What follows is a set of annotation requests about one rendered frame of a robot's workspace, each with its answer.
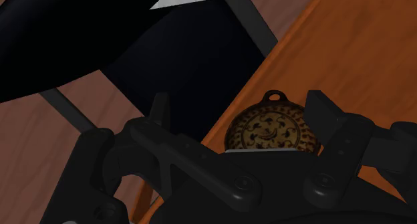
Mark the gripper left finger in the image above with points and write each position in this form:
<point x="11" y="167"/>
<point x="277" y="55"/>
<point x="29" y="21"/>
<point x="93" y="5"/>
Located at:
<point x="182" y="155"/>

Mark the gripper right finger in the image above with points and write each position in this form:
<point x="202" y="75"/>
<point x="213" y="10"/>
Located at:
<point x="338" y="142"/>

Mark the brown patterned plate with loop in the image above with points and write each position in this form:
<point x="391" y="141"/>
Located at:
<point x="270" y="132"/>

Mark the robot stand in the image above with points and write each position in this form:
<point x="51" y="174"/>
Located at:
<point x="195" y="70"/>

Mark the orange wooden table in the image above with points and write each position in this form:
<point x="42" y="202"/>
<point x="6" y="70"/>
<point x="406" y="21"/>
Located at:
<point x="342" y="47"/>

